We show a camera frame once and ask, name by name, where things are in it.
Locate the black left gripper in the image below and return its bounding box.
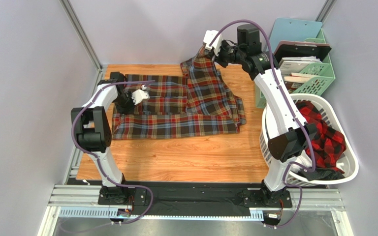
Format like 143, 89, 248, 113
114, 91, 139, 115

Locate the brown blue red plaid shirt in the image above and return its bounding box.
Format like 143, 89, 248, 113
112, 47, 247, 140

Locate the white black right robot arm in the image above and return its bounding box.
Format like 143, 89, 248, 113
203, 20, 317, 198

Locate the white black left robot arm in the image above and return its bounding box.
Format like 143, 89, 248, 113
71, 72, 135, 198

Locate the black clipboard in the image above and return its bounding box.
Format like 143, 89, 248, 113
274, 45, 332, 62

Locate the pink clipboard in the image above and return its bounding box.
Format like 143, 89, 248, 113
275, 40, 330, 51

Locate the white manual booklet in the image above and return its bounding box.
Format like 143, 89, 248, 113
279, 56, 322, 75

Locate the light blue clipboard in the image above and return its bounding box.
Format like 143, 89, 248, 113
269, 18, 323, 52

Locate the red white book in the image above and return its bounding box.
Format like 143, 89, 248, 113
283, 73, 319, 93

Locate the white laundry basket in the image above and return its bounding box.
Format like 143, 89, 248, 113
260, 93, 359, 187

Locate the green plastic file organizer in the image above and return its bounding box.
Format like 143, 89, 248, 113
254, 29, 336, 108

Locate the white shirt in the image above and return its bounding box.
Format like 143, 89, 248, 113
290, 156, 313, 173

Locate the red black checked shirt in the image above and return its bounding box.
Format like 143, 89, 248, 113
296, 101, 346, 174

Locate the dark grey garment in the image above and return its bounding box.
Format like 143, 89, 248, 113
297, 168, 345, 181

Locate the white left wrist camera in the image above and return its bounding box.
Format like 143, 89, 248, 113
131, 84, 150, 105

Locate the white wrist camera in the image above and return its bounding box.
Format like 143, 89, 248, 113
131, 84, 150, 105
203, 30, 222, 55

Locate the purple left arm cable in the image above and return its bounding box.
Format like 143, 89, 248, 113
71, 80, 156, 226

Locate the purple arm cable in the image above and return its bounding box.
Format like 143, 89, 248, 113
209, 19, 317, 229
71, 80, 156, 226

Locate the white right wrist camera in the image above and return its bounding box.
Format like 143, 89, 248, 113
203, 30, 222, 55

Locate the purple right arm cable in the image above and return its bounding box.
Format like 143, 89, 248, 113
209, 19, 317, 229

